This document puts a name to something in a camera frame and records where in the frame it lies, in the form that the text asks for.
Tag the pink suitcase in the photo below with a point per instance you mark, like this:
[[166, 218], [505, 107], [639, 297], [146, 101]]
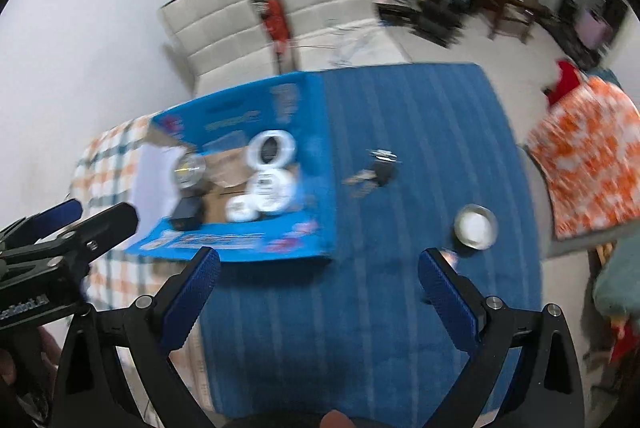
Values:
[[592, 27]]

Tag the orange green checkered cloth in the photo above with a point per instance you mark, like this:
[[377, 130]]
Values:
[[105, 157]]

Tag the teal garment pile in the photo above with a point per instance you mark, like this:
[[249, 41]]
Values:
[[620, 288]]

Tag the person's left hand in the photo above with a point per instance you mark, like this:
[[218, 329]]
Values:
[[50, 343]]

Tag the black-lidded round white tin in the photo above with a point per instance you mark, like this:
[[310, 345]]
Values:
[[271, 148]]

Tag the red plastic bag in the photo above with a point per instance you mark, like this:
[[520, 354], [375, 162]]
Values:
[[276, 25]]

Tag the orange floral cloth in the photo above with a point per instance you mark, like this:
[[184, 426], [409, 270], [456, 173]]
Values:
[[590, 157]]

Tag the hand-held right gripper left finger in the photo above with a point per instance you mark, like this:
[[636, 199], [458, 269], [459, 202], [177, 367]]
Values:
[[189, 303]]

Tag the red cloth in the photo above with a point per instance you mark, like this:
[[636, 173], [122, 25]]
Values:
[[562, 82]]

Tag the silver round tin gold centre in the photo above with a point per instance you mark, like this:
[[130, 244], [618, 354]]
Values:
[[190, 170]]

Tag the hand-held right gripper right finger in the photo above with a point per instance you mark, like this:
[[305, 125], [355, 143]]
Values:
[[447, 303]]

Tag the blue striped tablecloth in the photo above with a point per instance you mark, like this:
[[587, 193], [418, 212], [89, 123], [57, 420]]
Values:
[[350, 308]]

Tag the grey chair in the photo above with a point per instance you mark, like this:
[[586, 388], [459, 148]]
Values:
[[585, 245]]

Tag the bunch of keys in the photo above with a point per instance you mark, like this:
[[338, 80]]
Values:
[[380, 170]]

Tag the blue-grey charger block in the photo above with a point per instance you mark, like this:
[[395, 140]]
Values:
[[186, 213]]

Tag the small metal bowl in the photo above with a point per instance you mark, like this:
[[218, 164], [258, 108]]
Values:
[[476, 228]]

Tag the person's right hand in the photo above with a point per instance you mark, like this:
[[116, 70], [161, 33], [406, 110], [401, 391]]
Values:
[[338, 420]]

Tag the white round tin printed lid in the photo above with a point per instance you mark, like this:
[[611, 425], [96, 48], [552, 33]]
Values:
[[271, 190]]

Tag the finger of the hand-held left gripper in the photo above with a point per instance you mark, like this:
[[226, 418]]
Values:
[[102, 223], [55, 214]]

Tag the white oval case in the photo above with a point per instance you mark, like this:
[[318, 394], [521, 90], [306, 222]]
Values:
[[241, 209]]

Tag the blue cardboard box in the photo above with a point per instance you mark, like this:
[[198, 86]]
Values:
[[300, 228]]

